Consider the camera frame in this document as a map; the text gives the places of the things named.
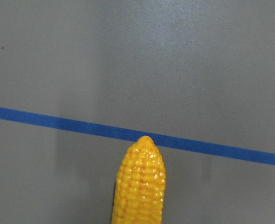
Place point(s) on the yellow plastic corn cob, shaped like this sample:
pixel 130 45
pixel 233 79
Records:
pixel 140 185

